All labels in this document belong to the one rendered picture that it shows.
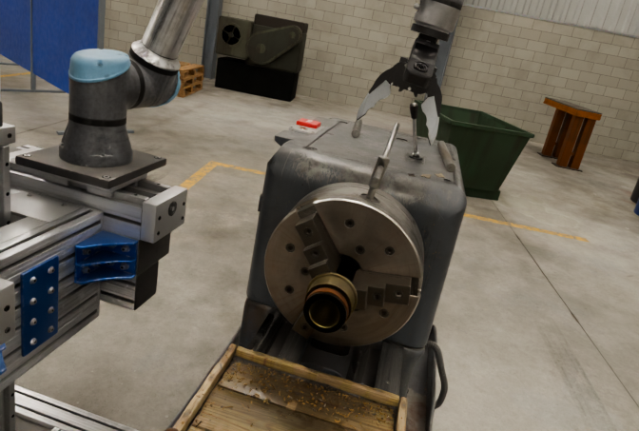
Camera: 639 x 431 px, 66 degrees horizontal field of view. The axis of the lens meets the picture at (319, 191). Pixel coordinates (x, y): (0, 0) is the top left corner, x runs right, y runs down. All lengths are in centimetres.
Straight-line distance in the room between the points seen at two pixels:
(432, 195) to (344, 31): 984
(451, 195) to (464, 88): 1000
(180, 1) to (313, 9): 978
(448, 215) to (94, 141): 76
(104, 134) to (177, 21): 29
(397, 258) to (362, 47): 998
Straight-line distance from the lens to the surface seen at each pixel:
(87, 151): 114
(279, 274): 101
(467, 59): 1101
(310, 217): 91
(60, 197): 122
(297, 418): 94
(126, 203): 113
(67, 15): 644
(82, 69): 113
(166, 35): 119
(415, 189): 107
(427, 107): 94
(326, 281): 86
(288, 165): 110
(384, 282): 92
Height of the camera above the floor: 153
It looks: 18 degrees down
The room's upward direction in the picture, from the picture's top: 11 degrees clockwise
